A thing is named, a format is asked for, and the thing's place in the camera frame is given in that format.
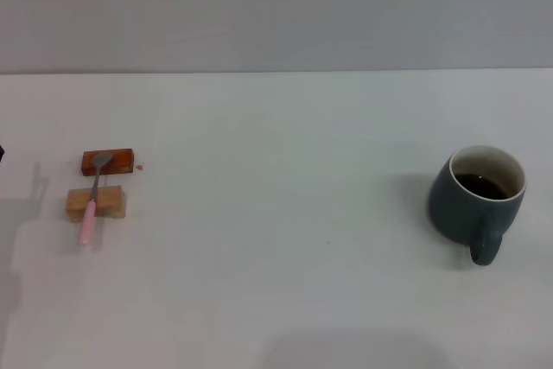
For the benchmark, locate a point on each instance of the grey ceramic cup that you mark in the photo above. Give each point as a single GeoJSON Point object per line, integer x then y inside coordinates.
{"type": "Point", "coordinates": [458, 213]}

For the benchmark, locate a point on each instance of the light wooden block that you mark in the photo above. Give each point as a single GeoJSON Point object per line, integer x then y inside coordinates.
{"type": "Point", "coordinates": [112, 202]}

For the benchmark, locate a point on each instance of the dark coffee liquid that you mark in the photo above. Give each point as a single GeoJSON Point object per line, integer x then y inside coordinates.
{"type": "Point", "coordinates": [479, 186]}

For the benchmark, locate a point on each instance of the reddish brown wooden block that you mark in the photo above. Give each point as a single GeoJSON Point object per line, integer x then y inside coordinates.
{"type": "Point", "coordinates": [123, 160]}

